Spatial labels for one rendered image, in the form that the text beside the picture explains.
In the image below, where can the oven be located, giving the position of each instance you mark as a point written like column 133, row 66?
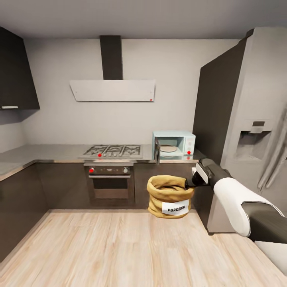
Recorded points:
column 108, row 183

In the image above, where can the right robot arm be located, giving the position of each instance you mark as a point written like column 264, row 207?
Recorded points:
column 251, row 215

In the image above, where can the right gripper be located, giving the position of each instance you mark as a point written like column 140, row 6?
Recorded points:
column 193, row 181

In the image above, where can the burner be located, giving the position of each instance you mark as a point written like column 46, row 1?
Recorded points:
column 126, row 151

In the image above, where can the fridge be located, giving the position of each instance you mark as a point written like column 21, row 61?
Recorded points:
column 240, row 120

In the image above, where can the range hood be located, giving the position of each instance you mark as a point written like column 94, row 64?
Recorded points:
column 113, row 87

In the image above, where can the microwave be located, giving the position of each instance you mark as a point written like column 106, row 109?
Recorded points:
column 172, row 142

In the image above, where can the popcorn bag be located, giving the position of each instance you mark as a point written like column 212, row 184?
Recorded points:
column 169, row 198

